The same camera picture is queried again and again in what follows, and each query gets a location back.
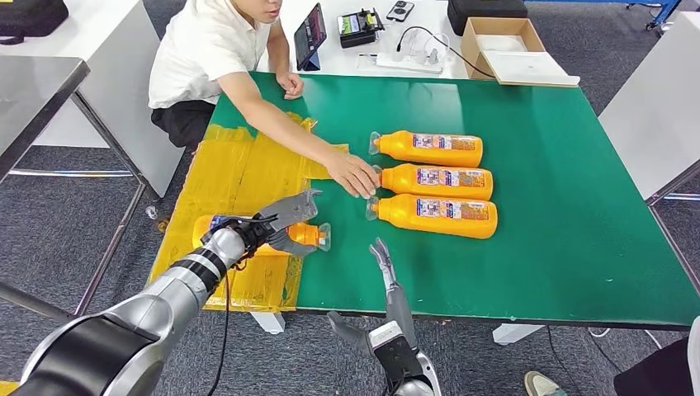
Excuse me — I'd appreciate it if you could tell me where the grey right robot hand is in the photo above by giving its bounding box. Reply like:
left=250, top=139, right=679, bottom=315
left=327, top=238, right=419, bottom=356

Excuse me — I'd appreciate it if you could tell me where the person's left hand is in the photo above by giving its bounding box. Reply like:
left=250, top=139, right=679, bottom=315
left=276, top=71, right=305, bottom=101

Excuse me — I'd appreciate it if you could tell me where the person's right hand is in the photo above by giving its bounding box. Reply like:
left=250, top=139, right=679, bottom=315
left=325, top=153, right=381, bottom=200

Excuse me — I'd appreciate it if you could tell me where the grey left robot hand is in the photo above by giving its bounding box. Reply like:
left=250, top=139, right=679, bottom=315
left=248, top=188, right=324, bottom=258

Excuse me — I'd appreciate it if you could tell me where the orange detergent bottle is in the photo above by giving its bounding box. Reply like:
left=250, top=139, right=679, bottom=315
left=367, top=130, right=485, bottom=169
left=365, top=193, right=499, bottom=240
left=371, top=163, right=494, bottom=201
left=191, top=214, right=333, bottom=258

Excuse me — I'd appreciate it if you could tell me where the white table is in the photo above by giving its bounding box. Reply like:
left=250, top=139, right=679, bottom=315
left=597, top=11, right=700, bottom=202
left=0, top=0, right=186, bottom=199
left=257, top=0, right=548, bottom=80

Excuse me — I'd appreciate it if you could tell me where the black tablet on stand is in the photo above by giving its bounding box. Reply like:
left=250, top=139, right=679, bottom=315
left=293, top=2, right=328, bottom=72

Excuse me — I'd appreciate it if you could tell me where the white power strip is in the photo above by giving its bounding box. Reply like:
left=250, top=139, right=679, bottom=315
left=357, top=46, right=445, bottom=75

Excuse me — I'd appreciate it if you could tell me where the black smartphone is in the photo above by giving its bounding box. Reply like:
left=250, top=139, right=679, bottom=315
left=385, top=0, right=415, bottom=23

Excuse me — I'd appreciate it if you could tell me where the open cardboard box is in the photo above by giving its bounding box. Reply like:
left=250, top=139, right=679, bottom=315
left=460, top=17, right=581, bottom=88

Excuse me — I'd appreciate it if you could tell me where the black hard case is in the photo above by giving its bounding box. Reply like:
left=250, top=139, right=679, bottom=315
left=447, top=0, right=529, bottom=36

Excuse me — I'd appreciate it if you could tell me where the steel table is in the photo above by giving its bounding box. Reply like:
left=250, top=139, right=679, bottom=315
left=0, top=55, right=163, bottom=323

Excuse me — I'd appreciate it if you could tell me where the black bag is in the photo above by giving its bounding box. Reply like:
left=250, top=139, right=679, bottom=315
left=0, top=0, right=70, bottom=46

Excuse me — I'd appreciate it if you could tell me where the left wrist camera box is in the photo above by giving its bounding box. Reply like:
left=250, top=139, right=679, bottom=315
left=255, top=189, right=323, bottom=233

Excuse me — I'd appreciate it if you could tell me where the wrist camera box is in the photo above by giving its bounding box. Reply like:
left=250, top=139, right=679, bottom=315
left=369, top=321, right=423, bottom=384
left=255, top=189, right=323, bottom=233

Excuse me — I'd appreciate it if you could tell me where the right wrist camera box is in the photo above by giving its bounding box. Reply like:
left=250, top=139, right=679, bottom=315
left=369, top=321, right=423, bottom=384

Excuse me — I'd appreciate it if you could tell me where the black power cable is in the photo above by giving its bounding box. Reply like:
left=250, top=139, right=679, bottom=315
left=395, top=26, right=496, bottom=80

